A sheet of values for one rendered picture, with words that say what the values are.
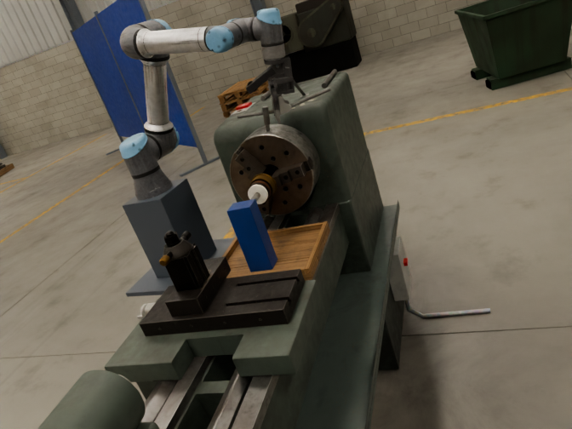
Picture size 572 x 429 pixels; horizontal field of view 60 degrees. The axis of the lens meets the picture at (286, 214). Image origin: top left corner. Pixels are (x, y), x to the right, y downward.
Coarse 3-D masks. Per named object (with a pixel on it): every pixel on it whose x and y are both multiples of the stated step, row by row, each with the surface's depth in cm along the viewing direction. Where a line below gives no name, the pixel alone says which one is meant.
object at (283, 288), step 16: (272, 272) 137; (288, 272) 134; (224, 288) 138; (240, 288) 135; (256, 288) 132; (272, 288) 129; (288, 288) 127; (160, 304) 141; (224, 304) 130; (240, 304) 128; (256, 304) 125; (272, 304) 122; (288, 304) 122; (144, 320) 135; (160, 320) 132; (176, 320) 130; (192, 320) 128; (208, 320) 127; (224, 320) 126; (240, 320) 124; (256, 320) 123; (272, 320) 121; (288, 320) 120
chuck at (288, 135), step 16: (272, 128) 177; (240, 144) 176; (256, 144) 174; (272, 144) 172; (288, 144) 170; (304, 144) 175; (272, 160) 175; (288, 160) 173; (304, 160) 172; (240, 176) 181; (304, 176) 175; (240, 192) 184; (288, 192) 179; (304, 192) 178; (272, 208) 184; (288, 208) 182
